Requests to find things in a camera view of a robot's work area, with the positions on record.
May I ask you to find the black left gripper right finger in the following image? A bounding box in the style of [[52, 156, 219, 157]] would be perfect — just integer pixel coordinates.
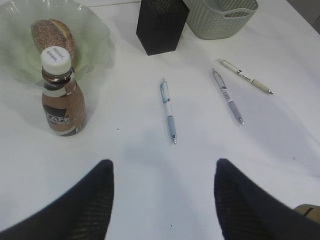
[[213, 158, 320, 240]]

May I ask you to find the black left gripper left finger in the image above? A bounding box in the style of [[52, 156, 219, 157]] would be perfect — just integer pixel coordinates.
[[0, 159, 115, 240]]

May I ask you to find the green wavy glass plate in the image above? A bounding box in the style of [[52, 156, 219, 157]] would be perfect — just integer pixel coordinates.
[[0, 0, 111, 85]]

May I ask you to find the blue grip white pen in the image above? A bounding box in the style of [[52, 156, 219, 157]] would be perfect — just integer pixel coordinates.
[[160, 78, 177, 144]]

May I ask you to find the grey grip patterned pen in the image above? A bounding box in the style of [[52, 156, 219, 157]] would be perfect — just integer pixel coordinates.
[[211, 68, 245, 126]]

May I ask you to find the sugared bread roll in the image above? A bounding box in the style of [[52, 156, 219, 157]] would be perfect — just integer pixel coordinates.
[[30, 19, 77, 67]]

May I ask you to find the beige patterned pen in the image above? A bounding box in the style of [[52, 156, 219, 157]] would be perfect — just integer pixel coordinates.
[[218, 59, 274, 95]]

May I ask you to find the black mesh pen holder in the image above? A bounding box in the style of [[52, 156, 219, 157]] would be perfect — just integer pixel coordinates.
[[136, 0, 190, 56]]

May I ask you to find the brown coffee drink bottle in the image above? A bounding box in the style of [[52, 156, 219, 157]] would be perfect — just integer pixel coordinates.
[[40, 46, 86, 136]]

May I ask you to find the green plastic woven basket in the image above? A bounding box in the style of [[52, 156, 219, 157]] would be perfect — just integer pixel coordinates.
[[184, 0, 259, 40]]

